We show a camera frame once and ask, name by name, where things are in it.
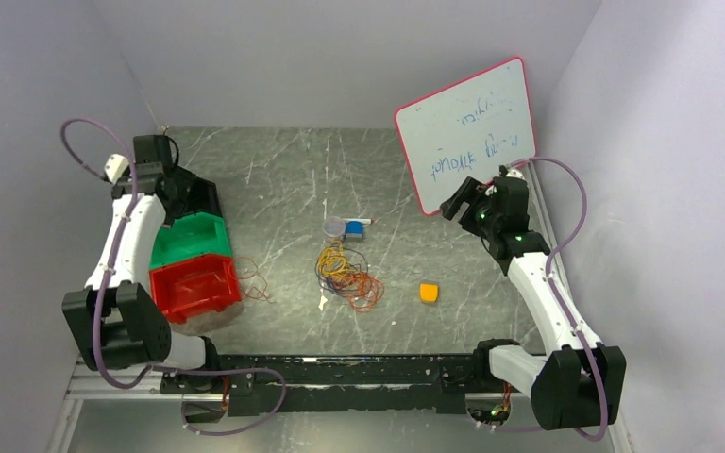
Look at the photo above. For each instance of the blue eraser block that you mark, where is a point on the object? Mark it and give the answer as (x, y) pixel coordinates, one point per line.
(354, 231)

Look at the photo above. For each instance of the white board with red frame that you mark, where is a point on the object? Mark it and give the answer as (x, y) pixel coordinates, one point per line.
(468, 128)

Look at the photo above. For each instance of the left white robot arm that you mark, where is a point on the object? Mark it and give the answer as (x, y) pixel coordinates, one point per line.
(114, 319)

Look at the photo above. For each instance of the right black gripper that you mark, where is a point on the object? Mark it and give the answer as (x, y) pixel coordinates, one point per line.
(471, 191)

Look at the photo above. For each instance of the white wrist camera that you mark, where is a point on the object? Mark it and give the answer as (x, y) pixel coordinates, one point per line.
(514, 173)
(115, 167)

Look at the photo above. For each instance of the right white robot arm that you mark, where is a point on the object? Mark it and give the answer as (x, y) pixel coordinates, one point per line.
(577, 383)

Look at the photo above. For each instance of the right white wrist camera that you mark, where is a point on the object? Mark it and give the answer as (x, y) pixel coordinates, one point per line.
(514, 173)

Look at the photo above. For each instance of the red plastic bin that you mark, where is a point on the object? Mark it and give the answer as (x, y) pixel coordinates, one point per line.
(192, 287)

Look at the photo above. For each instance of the white marker pen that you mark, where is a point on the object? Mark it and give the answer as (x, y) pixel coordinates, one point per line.
(362, 221)

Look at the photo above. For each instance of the green plastic bin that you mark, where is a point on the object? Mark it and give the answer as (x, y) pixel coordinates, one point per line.
(190, 237)

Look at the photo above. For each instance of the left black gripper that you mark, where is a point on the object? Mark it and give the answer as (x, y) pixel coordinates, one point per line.
(172, 171)

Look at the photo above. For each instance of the black plastic bin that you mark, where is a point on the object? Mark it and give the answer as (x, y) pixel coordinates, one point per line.
(205, 199)

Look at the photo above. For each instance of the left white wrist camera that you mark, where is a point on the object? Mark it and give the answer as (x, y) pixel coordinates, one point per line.
(115, 167)

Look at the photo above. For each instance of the clear round container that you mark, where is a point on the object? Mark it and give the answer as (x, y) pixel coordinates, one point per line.
(334, 228)

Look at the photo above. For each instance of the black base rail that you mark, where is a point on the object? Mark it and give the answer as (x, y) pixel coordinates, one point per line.
(445, 383)

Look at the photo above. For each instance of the orange yellow block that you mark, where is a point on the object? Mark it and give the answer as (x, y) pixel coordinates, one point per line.
(428, 292)

